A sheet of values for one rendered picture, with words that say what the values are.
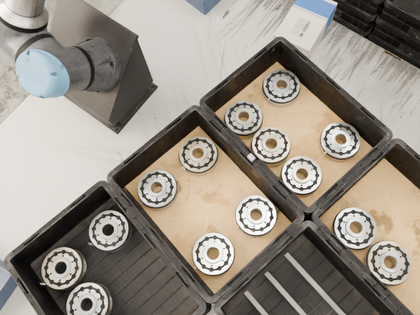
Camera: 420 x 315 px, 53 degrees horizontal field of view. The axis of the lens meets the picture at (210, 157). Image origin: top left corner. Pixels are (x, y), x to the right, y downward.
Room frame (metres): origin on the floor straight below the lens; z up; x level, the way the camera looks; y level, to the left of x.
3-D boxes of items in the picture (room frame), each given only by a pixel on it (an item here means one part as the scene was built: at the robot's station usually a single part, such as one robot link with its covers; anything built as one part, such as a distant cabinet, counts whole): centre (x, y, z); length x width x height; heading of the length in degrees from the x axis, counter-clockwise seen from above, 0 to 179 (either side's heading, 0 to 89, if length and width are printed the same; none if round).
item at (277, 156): (0.38, -0.16, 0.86); 0.10 x 0.10 x 0.01
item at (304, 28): (0.79, -0.38, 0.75); 0.20 x 0.12 x 0.09; 139
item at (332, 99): (0.41, -0.22, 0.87); 0.40 x 0.30 x 0.11; 31
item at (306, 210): (0.41, -0.22, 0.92); 0.40 x 0.30 x 0.02; 31
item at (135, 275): (0.10, 0.29, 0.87); 0.40 x 0.30 x 0.11; 31
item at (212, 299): (0.26, 0.04, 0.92); 0.40 x 0.30 x 0.02; 31
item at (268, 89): (0.54, -0.23, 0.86); 0.10 x 0.10 x 0.01
